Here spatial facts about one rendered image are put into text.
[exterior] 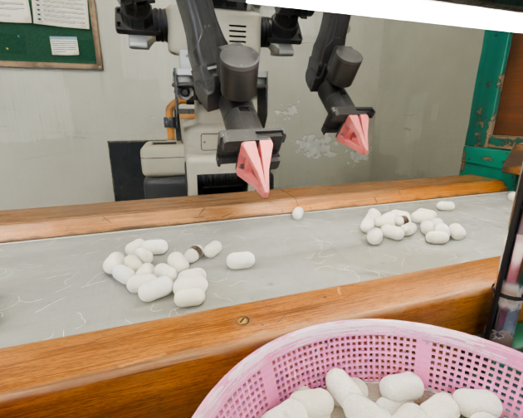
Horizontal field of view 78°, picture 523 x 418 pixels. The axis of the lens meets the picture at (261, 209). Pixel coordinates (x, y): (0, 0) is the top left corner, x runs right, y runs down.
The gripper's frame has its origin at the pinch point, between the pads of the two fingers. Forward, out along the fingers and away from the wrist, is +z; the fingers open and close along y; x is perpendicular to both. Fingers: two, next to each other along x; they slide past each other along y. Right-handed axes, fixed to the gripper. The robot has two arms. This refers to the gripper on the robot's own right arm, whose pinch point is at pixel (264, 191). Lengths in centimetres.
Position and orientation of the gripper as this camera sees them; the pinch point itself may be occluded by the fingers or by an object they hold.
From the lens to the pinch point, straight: 45.3
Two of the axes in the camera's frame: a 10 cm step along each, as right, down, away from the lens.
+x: -1.8, 5.7, 8.0
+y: 9.5, -1.1, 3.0
